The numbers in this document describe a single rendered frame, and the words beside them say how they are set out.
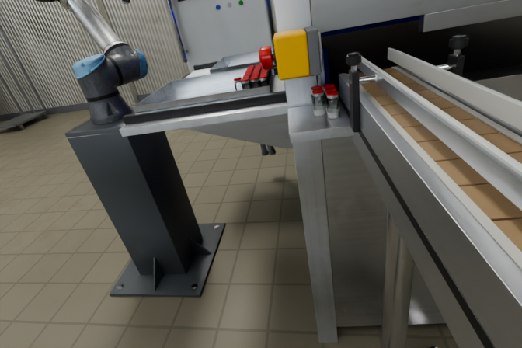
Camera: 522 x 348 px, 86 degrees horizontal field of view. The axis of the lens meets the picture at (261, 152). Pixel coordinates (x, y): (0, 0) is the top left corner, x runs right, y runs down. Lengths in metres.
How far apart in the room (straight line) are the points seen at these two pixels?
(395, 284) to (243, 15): 1.35
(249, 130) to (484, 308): 0.61
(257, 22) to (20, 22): 4.99
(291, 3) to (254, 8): 1.02
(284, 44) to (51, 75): 5.75
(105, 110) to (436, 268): 1.12
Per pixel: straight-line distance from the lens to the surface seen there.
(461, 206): 0.24
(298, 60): 0.49
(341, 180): 0.70
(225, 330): 1.30
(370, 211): 0.78
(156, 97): 0.88
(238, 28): 1.60
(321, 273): 0.92
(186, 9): 1.67
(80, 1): 1.44
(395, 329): 0.74
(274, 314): 1.29
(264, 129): 0.74
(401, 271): 0.59
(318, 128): 0.49
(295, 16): 0.58
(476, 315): 0.24
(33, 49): 6.16
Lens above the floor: 1.08
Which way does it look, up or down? 27 degrees down
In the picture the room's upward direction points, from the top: 11 degrees counter-clockwise
